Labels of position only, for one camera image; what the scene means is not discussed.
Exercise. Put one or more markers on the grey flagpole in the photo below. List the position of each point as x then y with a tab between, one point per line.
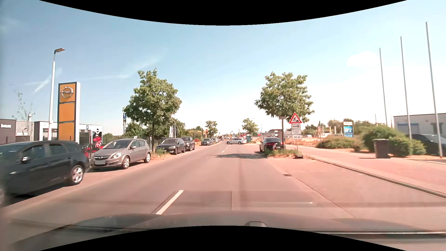
383	87
433	90
405	90

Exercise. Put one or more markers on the dark car behind bushes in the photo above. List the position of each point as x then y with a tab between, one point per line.
432	142

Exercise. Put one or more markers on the grey flat building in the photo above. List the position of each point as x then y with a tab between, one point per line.
421	122

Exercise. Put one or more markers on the white showroom building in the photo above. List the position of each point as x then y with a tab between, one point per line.
35	130

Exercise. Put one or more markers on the road markings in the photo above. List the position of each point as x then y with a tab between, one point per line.
169	202

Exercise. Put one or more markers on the grey asphalt road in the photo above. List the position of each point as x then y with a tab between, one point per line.
223	174

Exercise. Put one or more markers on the row of parked cars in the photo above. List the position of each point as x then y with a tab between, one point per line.
208	141

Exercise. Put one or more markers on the green tree by sign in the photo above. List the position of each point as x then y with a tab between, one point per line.
284	96

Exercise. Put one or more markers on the dark wheelie bin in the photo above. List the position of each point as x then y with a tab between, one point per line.
381	148

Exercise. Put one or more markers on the green bushes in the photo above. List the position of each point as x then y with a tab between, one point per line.
379	137

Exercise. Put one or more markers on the row of trees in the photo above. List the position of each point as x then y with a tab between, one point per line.
209	127

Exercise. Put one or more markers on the dark grey parked car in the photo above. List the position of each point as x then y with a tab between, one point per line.
38	164

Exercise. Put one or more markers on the silver car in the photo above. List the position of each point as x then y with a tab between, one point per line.
236	141

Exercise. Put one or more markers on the grass tree island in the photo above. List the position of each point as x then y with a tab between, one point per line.
283	152

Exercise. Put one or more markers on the blue billboard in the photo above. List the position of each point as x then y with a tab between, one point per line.
348	129

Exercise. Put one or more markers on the reddish paved pavement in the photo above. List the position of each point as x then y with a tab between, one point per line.
383	167

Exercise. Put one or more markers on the car's own bonnet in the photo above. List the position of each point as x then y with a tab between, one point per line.
209	223

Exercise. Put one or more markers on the triangular warning road sign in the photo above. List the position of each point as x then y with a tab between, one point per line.
295	127

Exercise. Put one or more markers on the dark car with red lamps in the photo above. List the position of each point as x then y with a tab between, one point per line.
271	143

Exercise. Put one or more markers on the grey lamp post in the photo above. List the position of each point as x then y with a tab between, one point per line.
52	94

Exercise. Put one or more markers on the large green tree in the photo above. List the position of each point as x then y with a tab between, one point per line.
152	104

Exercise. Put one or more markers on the beige parked car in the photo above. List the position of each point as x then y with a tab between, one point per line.
120	152

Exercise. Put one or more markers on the black parked car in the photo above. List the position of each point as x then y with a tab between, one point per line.
171	145

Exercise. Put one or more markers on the orange pylon sign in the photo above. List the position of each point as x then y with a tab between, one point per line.
68	111

